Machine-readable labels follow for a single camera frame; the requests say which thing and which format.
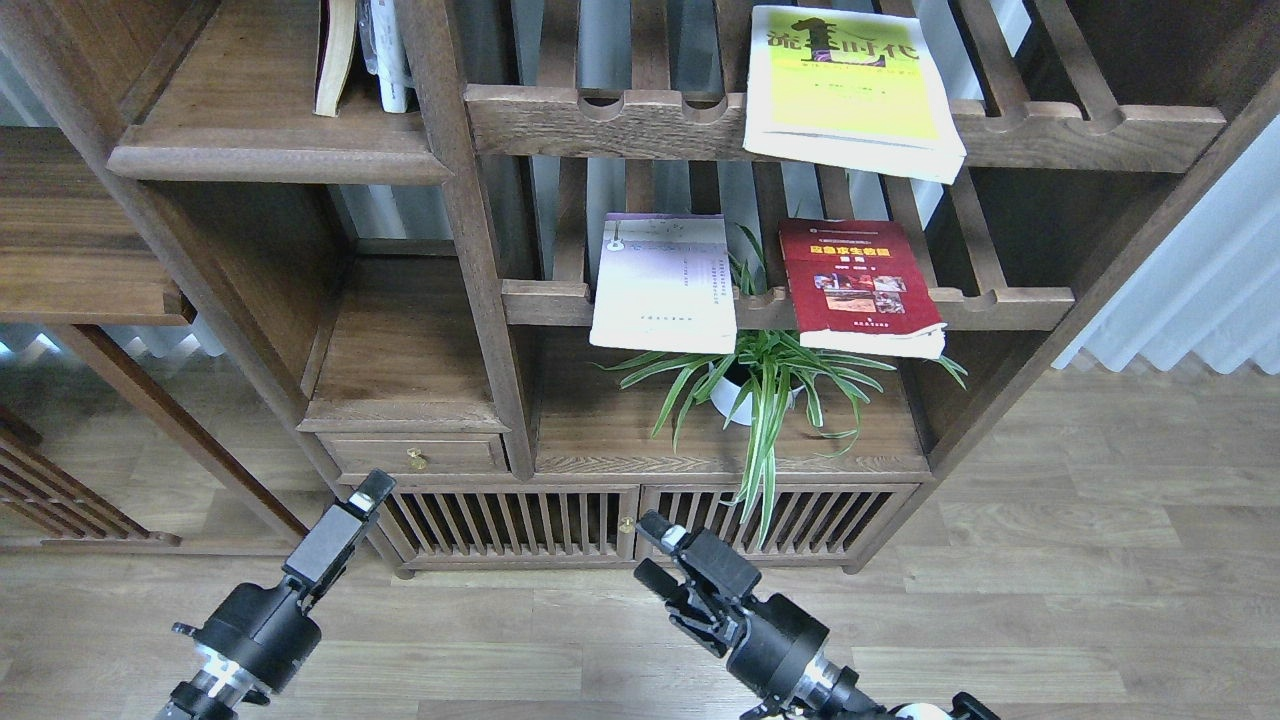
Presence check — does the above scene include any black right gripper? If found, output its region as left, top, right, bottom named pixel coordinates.
left=634, top=510, right=831, bottom=706

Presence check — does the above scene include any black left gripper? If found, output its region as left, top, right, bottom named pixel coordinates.
left=172, top=469, right=396, bottom=697

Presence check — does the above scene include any red cover book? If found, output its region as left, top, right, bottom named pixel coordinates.
left=778, top=218, right=946, bottom=360

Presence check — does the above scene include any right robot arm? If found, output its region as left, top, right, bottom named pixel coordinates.
left=634, top=510, right=997, bottom=719

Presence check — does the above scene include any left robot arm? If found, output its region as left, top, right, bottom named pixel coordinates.
left=157, top=469, right=396, bottom=719

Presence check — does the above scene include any brass drawer knob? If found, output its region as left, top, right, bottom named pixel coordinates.
left=406, top=447, right=429, bottom=471

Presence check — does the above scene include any green spider plant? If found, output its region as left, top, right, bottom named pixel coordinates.
left=598, top=224, right=969, bottom=550

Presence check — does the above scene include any pale lavender cover book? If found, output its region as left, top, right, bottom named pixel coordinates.
left=589, top=213, right=737, bottom=354

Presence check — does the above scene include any dark wooden bookshelf unit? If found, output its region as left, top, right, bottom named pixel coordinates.
left=3, top=1, right=1277, bottom=571

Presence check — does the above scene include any yellow green cover book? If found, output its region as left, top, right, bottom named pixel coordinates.
left=742, top=5, right=966, bottom=184

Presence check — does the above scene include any upright white book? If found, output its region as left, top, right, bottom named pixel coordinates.
left=358, top=1, right=413, bottom=114

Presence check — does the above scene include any upright cream paged book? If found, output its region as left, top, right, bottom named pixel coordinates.
left=314, top=1, right=358, bottom=117

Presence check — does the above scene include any white pleated curtain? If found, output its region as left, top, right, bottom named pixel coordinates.
left=1053, top=119, right=1279, bottom=375

